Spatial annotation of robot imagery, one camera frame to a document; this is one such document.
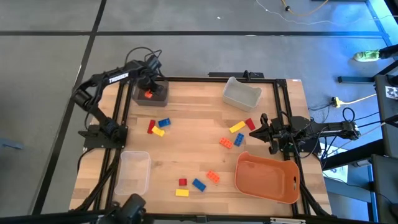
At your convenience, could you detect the black aluminium table frame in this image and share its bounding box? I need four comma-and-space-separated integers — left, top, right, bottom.
70, 76, 332, 224

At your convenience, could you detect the clear plastic bin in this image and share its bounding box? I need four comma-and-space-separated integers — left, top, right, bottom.
114, 151, 152, 196

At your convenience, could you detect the black floor bar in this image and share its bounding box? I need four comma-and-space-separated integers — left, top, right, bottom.
338, 76, 376, 84

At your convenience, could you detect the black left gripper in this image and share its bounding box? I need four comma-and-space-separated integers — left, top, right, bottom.
136, 70, 166, 96

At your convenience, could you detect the dark grey translucent bin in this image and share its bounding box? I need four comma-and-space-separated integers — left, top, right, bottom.
131, 79, 170, 108

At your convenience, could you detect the person's shoe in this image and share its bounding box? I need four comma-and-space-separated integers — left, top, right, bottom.
353, 49, 381, 62

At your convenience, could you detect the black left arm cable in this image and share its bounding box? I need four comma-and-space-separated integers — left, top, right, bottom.
124, 46, 163, 78

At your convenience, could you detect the black bracket on frame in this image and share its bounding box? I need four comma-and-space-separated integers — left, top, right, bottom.
208, 70, 265, 79

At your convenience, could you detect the yellow floor cable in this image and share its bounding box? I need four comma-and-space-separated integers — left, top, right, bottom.
281, 0, 329, 17

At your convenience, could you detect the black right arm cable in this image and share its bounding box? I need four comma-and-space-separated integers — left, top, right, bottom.
310, 107, 398, 160

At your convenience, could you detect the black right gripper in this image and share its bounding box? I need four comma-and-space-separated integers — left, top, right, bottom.
249, 113, 292, 155

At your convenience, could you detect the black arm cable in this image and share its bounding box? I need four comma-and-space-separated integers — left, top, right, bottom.
124, 46, 163, 78
310, 107, 398, 160

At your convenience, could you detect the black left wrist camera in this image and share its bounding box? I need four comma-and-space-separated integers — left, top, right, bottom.
146, 55, 163, 71

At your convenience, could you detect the black-white fiducial marker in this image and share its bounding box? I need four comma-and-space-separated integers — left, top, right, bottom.
385, 85, 398, 100

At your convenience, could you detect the black side table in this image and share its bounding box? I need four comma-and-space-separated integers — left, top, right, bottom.
373, 73, 398, 158

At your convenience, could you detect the long thin yellow block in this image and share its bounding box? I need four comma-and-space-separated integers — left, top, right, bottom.
229, 120, 247, 134

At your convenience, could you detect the person's leg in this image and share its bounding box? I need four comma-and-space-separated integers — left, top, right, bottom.
377, 44, 398, 60

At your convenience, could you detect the black table-level camera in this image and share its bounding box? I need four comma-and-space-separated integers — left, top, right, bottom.
116, 193, 147, 224

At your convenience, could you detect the white plastic bin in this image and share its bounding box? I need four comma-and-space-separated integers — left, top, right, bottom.
221, 76, 263, 113

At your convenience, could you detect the white floor cable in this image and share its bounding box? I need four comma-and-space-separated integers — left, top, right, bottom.
255, 0, 398, 26

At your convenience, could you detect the yellow power cable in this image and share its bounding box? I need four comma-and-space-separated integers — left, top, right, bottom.
340, 93, 377, 105

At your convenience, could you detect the orange plastic bin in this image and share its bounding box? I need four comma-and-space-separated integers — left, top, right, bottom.
234, 151, 301, 205

